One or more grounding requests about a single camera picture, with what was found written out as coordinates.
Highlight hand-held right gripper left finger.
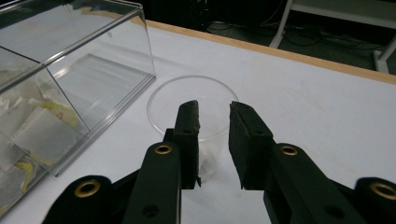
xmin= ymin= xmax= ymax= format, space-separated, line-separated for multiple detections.
xmin=122 ymin=100 xmax=201 ymax=224

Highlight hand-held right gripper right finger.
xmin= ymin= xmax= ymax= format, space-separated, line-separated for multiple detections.
xmin=228 ymin=101 xmax=368 ymax=224

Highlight clear plastic cup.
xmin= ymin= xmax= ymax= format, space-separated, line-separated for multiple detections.
xmin=147 ymin=74 xmax=240 ymax=185

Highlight clear plastic box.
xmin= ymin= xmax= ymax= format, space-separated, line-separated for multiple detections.
xmin=0 ymin=0 xmax=157 ymax=218

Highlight pile of tea bags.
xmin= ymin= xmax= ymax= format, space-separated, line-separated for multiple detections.
xmin=0 ymin=69 xmax=90 ymax=216

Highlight white table mat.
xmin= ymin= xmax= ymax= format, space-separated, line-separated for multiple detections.
xmin=0 ymin=18 xmax=396 ymax=224

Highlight wooden table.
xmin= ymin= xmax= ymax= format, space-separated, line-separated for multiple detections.
xmin=145 ymin=19 xmax=396 ymax=86

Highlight white metal stand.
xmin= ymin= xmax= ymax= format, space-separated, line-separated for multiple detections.
xmin=269 ymin=0 xmax=396 ymax=75

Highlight black floor cables under stand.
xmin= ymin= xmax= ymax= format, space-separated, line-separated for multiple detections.
xmin=206 ymin=17 xmax=379 ymax=52

